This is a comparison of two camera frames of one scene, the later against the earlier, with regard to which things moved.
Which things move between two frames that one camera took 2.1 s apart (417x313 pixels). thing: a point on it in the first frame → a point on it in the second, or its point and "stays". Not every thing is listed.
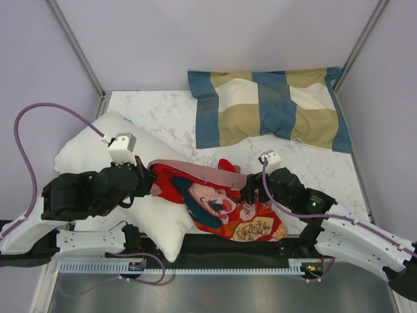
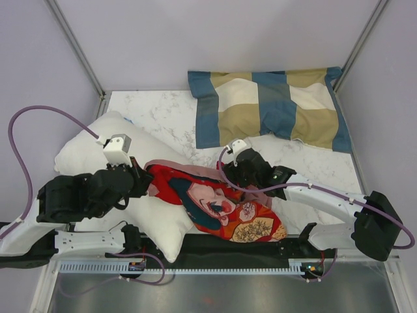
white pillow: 165,228 stays
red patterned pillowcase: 212,197 stays
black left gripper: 148,178 stays
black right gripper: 253,181 → 231,170
